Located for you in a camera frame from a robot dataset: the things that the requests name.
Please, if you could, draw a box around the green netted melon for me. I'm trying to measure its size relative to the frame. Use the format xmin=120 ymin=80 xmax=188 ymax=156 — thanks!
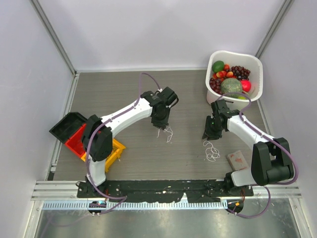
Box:
xmin=220 ymin=78 xmax=243 ymax=98

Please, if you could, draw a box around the red plastic bin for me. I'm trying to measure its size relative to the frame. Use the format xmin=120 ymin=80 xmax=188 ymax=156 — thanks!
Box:
xmin=64 ymin=123 xmax=86 ymax=160

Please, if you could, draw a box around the yellow plastic bin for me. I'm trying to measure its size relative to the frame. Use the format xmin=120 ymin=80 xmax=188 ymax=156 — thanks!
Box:
xmin=75 ymin=139 xmax=126 ymax=173

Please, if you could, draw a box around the red pink apple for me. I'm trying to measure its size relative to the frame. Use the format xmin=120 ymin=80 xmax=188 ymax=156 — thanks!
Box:
xmin=240 ymin=80 xmax=252 ymax=92

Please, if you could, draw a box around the white thin cable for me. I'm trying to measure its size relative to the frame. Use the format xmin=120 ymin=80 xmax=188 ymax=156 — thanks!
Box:
xmin=202 ymin=140 xmax=221 ymax=163
xmin=156 ymin=125 xmax=174 ymax=144

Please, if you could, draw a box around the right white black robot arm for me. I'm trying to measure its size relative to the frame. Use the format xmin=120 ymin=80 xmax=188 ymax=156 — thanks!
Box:
xmin=202 ymin=99 xmax=298 ymax=196

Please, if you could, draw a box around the white slotted cable duct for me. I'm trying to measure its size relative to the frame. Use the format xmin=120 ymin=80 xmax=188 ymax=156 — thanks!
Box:
xmin=42 ymin=199 xmax=227 ymax=211

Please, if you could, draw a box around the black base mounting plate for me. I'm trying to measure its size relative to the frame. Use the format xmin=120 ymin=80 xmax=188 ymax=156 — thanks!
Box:
xmin=76 ymin=178 xmax=255 ymax=203

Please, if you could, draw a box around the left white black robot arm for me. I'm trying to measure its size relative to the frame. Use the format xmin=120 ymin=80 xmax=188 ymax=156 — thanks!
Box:
xmin=82 ymin=87 xmax=179 ymax=200

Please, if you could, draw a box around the black plastic bin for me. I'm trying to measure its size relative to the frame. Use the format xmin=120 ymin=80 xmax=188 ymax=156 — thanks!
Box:
xmin=49 ymin=112 xmax=87 ymax=144

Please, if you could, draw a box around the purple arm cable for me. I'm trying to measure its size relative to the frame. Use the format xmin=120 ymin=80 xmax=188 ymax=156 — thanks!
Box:
xmin=84 ymin=72 xmax=164 ymax=216
xmin=216 ymin=92 xmax=300 ymax=219

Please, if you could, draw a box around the dark red grape bunch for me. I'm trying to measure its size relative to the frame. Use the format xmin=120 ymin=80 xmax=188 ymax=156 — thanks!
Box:
xmin=231 ymin=65 xmax=251 ymax=81

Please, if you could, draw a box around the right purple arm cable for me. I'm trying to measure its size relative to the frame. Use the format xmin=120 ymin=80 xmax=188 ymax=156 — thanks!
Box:
xmin=216 ymin=92 xmax=300 ymax=219

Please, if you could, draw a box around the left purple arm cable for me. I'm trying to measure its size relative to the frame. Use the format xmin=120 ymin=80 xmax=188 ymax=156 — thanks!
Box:
xmin=84 ymin=72 xmax=164 ymax=216

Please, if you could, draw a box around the dark grape cluster left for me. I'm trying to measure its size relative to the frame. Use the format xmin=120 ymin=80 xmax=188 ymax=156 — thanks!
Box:
xmin=209 ymin=78 xmax=222 ymax=94

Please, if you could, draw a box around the white plastic basket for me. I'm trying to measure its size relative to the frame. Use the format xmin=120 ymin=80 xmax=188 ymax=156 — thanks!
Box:
xmin=206 ymin=51 xmax=263 ymax=110

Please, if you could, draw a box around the stained grey sponge block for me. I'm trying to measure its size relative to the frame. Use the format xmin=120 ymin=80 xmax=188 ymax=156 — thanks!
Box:
xmin=225 ymin=150 xmax=251 ymax=172

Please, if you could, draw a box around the green lime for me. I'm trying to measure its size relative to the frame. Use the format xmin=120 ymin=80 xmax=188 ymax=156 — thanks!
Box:
xmin=211 ymin=60 xmax=225 ymax=73

